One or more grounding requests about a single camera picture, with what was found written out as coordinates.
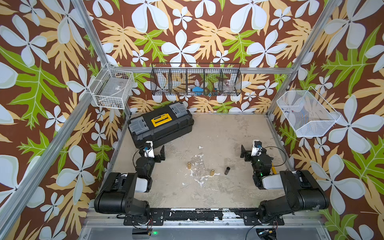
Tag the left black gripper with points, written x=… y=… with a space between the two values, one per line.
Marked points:
x=156 y=155

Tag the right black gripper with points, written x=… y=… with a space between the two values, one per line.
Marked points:
x=248 y=153

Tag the black lipstick tube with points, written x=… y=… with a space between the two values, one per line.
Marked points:
x=227 y=170

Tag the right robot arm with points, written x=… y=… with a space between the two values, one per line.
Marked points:
x=302 y=191

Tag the black plastic toolbox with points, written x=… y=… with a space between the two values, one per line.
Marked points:
x=161 y=125

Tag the blue object in basket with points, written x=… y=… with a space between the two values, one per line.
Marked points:
x=198 y=90

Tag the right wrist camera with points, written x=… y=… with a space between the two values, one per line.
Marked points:
x=256 y=148

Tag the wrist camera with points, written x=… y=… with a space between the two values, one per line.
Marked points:
x=148 y=149
x=256 y=148

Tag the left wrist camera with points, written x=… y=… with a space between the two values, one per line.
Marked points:
x=148 y=149

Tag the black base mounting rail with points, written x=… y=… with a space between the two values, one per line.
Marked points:
x=160 y=216

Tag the white wire basket right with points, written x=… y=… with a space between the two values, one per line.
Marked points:
x=309 y=114

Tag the white wire basket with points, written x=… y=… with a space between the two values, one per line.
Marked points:
x=112 y=88
x=309 y=114

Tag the black wire shelf basket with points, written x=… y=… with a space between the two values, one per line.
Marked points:
x=217 y=79

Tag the white wire basket left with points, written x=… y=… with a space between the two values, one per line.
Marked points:
x=112 y=88

